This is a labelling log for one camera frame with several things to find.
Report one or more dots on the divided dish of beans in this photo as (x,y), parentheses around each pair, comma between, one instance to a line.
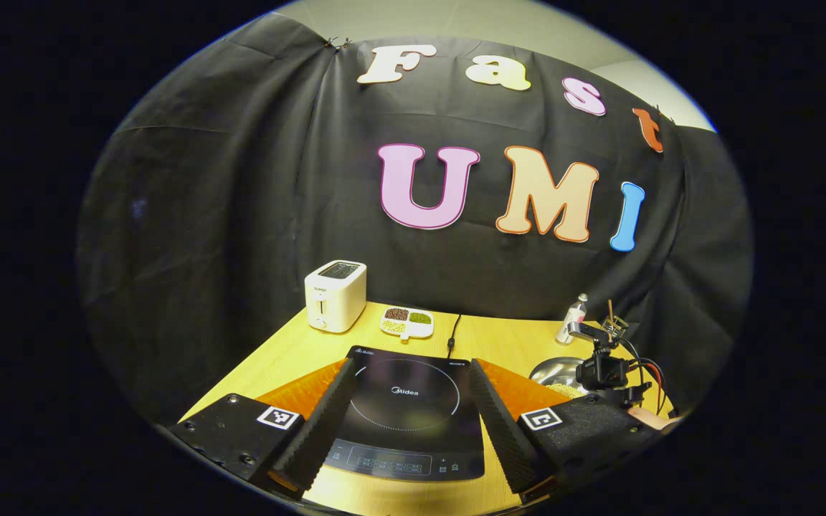
(406,322)

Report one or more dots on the clear bottle with pink label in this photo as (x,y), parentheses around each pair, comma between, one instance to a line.
(571,326)

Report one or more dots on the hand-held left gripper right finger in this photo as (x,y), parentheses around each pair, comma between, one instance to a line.
(499,423)

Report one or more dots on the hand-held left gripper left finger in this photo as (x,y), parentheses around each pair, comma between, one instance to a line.
(323,423)

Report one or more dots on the white toaster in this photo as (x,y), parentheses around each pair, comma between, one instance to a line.
(334,297)

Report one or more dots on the black backdrop cloth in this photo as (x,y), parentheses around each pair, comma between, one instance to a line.
(241,179)

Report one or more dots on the wooden chopstick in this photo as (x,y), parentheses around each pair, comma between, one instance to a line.
(611,312)

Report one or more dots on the black induction cooktop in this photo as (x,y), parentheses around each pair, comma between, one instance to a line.
(406,401)

